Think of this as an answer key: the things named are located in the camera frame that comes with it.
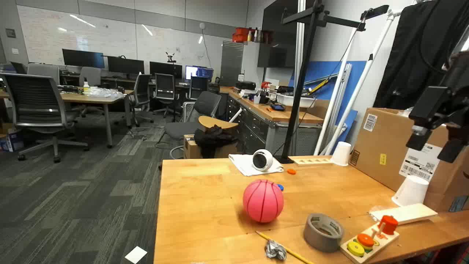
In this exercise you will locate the grey duct tape roll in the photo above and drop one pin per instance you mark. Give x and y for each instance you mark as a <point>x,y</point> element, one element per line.
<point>322,233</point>

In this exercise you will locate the grey mesh office chair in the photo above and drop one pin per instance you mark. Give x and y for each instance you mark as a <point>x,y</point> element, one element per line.
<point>34,107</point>

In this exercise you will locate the small orange disc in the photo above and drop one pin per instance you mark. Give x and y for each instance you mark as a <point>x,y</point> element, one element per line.
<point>290,170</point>

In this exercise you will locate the white paper sheet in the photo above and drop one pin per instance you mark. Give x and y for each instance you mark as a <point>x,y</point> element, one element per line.
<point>135,254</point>

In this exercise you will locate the lit computer monitor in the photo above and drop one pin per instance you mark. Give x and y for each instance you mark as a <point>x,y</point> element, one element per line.
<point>199,72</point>

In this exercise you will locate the long wooden workbench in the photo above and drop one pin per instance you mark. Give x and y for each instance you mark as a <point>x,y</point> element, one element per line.
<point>264,122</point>

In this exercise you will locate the yellow pencil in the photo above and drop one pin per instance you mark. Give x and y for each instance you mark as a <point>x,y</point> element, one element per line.
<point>287,251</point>

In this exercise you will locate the red bag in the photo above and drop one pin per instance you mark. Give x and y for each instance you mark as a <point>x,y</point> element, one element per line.
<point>239,35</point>

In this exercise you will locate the white pole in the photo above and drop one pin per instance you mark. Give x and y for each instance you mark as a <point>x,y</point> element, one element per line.
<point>337,92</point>
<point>361,82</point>

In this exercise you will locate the black office chair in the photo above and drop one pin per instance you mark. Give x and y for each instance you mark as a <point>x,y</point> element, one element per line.
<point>164,89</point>
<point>141,92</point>

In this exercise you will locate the black wall screen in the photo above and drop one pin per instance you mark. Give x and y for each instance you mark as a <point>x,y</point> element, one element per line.
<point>277,34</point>

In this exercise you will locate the small blue disc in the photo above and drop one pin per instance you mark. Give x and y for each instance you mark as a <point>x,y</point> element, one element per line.
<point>280,186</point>

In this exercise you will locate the grey metal cabinet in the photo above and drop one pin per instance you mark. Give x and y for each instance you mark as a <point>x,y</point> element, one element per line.
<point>236,63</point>

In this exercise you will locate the wooden chevron board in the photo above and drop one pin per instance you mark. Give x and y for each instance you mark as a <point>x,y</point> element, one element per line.
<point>309,160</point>

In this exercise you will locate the chair with wooden tablet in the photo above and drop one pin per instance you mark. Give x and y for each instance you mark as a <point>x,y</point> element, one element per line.
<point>205,111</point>

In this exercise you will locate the red stacking cylinder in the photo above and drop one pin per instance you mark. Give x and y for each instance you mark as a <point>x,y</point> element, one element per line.
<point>388,224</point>

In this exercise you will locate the round white camera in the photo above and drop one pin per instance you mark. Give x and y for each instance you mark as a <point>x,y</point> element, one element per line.
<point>262,160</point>

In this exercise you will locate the black jacket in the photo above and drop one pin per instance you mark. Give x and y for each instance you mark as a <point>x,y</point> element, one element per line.
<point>415,48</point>

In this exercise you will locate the crumpled silver foil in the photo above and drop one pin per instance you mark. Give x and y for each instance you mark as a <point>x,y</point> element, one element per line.
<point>274,249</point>

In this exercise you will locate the pink basketball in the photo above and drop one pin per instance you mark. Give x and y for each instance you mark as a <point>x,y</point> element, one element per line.
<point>262,201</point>

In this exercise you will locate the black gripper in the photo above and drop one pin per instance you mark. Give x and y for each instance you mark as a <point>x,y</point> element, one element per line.
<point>440,104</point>

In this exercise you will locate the black bag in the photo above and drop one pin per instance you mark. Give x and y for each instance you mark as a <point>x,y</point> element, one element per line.
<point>214,141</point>

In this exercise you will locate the white paper cup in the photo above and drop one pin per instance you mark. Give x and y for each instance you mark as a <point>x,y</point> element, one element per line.
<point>412,191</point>
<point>341,152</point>

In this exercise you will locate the small cardboard box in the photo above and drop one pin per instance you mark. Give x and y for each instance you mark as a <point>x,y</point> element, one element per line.
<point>190,147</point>

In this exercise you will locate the wooden stacking toy board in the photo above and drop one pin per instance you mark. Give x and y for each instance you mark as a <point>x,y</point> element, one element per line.
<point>380,242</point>

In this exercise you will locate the wooden office desk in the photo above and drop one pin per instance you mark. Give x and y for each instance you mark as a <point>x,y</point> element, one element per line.
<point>92,97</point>

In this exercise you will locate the flat white box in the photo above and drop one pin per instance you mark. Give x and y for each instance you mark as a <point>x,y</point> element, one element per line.
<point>403,213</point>

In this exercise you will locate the black camera stand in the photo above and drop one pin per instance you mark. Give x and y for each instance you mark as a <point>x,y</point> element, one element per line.
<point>297,97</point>

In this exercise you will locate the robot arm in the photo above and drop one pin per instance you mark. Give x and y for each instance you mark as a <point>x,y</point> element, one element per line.
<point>463,66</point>

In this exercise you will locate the large cardboard box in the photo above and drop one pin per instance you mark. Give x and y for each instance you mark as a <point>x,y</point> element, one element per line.
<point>385,147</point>

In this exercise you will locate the white cloth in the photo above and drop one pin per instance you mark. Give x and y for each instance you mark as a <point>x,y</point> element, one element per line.
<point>240,164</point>

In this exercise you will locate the black computer monitor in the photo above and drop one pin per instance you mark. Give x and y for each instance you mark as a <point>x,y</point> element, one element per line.
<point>166,69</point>
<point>125,66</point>
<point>82,57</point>

